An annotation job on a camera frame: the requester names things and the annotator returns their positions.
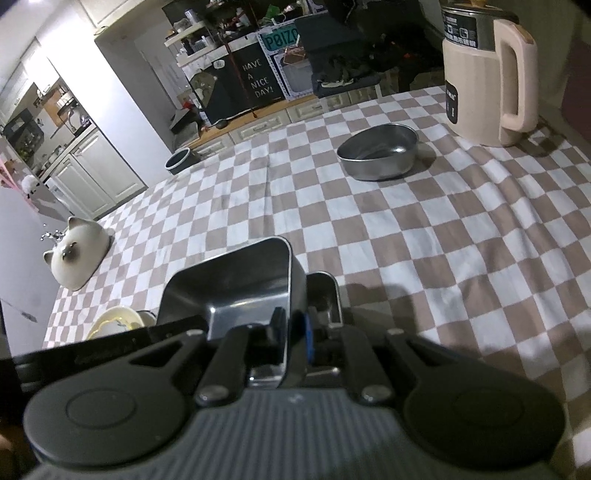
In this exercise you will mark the small rectangular steel tray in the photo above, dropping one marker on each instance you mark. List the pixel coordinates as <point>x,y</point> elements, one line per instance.
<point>325,299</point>

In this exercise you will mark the white shelf with bottles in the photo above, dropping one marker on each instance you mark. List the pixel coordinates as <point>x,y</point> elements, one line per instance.
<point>191,37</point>

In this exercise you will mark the silver faucet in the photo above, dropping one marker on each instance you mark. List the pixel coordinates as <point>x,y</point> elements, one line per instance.
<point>55,236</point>

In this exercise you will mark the floral scalloped ceramic bowl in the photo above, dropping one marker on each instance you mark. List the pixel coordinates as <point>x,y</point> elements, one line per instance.
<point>116,320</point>

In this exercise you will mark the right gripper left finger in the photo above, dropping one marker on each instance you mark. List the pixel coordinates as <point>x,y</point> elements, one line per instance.
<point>243,348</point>

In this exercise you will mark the white kitchen cabinets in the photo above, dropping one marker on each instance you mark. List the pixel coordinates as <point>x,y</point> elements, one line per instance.
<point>90,177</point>

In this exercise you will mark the cream two-handled bowl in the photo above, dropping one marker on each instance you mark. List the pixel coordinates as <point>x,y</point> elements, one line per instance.
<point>147,318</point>

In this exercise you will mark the beige electric kettle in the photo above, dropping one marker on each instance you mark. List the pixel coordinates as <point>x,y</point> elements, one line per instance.
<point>491,74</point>

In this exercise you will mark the cat shaped ceramic dish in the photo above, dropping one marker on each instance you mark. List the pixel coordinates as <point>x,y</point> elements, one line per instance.
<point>74,260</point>

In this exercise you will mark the round steel bowl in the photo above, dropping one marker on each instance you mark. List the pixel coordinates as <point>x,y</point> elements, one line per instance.
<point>380,153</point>

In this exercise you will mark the large rectangular steel tray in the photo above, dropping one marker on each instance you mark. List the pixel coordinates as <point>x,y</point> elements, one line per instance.
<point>257,284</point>

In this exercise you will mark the white storage crate with sign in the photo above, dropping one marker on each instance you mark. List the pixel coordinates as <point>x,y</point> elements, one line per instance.
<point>288,60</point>

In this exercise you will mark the grey trash bin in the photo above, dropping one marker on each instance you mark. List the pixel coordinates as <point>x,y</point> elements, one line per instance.
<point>180,160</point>

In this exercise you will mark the black have a nice day sign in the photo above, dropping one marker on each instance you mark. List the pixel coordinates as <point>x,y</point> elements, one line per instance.
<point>258,83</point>

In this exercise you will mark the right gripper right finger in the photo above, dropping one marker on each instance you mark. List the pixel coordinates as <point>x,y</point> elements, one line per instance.
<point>341,356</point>

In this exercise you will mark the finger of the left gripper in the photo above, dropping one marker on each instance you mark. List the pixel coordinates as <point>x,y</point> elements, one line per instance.
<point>31,371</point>

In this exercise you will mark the checkered tablecloth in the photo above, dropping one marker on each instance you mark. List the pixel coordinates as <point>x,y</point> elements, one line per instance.
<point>485,250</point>

